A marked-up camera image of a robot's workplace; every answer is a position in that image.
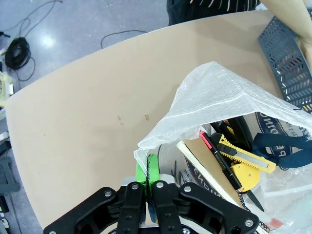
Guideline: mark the black pen red cap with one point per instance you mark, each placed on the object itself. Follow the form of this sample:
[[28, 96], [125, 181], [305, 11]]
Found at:
[[220, 159]]

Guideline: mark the person's left hand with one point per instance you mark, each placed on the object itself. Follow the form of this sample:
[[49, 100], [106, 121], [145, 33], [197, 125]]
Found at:
[[307, 45]]

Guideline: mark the grey perforated plastic basket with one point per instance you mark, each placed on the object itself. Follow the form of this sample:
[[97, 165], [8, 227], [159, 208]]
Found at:
[[287, 65]]

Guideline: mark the seated person striped black shirt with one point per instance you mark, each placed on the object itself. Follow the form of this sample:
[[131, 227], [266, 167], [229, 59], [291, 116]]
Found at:
[[207, 9]]

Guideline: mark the yellow utility knife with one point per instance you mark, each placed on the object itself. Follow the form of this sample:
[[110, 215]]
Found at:
[[246, 157]]

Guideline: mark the red and white packet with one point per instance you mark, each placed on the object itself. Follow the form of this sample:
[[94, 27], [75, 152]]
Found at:
[[278, 223]]

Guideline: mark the grey plastic step stool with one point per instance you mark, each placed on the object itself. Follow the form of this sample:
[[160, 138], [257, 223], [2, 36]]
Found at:
[[8, 175]]

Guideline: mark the kraft brown notebook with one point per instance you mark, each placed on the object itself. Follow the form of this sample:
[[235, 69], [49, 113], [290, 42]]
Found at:
[[209, 170]]

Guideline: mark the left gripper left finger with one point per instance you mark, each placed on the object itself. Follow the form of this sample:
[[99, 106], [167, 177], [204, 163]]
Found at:
[[114, 207]]

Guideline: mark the translucent white shopping bag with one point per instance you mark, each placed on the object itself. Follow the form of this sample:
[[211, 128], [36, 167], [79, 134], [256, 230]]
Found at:
[[214, 97]]

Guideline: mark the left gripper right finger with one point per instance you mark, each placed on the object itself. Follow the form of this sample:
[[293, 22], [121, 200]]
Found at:
[[190, 209]]

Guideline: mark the person's left forearm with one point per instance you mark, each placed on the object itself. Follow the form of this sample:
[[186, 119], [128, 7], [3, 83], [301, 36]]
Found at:
[[290, 17]]

